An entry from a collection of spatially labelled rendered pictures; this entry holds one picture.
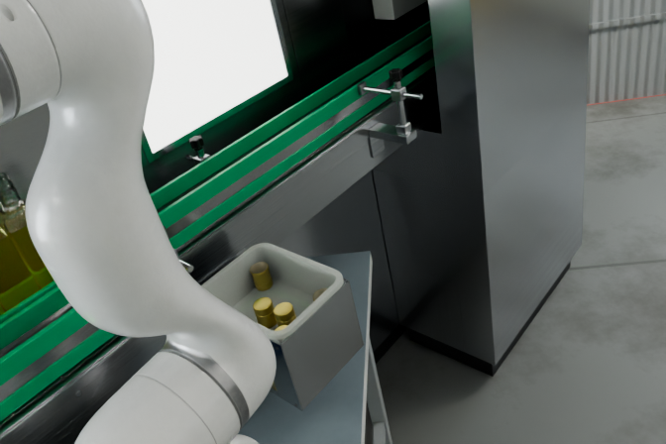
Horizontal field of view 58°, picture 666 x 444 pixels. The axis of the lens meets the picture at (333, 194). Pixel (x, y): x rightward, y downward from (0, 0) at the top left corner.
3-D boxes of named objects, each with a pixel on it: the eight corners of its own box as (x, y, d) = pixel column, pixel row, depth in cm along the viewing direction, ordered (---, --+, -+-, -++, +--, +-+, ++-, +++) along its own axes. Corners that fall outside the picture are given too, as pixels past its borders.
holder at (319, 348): (262, 295, 128) (243, 237, 120) (364, 345, 110) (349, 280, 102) (200, 349, 118) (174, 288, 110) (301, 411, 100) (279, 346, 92)
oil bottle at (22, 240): (77, 293, 105) (22, 190, 94) (93, 304, 102) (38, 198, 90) (48, 313, 102) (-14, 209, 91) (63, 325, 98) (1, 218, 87)
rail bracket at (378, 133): (378, 147, 150) (363, 61, 138) (435, 160, 140) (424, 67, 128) (366, 157, 147) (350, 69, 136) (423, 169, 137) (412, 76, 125)
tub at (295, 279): (271, 274, 120) (260, 238, 116) (358, 311, 106) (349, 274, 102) (204, 329, 110) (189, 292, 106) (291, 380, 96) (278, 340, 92)
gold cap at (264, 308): (281, 318, 106) (276, 300, 104) (268, 332, 104) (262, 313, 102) (268, 312, 108) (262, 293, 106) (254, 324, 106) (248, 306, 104)
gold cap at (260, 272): (257, 276, 111) (263, 294, 113) (272, 266, 112) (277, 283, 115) (246, 269, 113) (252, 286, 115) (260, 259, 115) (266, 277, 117)
